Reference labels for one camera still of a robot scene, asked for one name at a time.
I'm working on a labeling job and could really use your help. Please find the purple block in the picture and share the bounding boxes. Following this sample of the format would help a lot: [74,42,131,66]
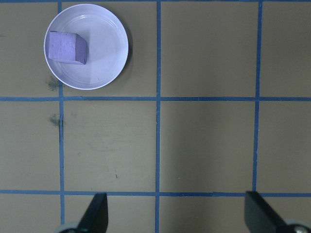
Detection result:
[48,31,88,66]

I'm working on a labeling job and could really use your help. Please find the purple plate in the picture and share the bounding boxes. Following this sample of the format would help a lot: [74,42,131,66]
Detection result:
[43,3,129,91]

